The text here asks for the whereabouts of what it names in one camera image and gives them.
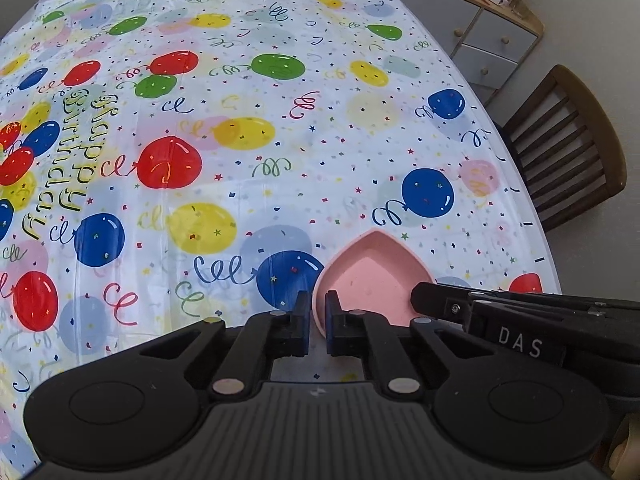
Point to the grey drawer cabinet wooden top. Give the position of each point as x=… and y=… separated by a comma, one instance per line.
x=480, y=35

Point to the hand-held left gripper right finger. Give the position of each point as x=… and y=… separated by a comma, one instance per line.
x=334, y=325

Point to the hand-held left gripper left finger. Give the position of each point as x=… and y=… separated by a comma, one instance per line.
x=301, y=325

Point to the pink heart-shaped bowl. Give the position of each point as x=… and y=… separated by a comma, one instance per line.
x=375, y=280

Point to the dark wooden slatted chair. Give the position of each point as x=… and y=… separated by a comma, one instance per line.
x=565, y=145

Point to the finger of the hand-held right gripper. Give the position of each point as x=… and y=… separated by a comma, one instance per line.
x=440, y=300

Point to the balloon print tablecloth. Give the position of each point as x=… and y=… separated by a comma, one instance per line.
x=300, y=135

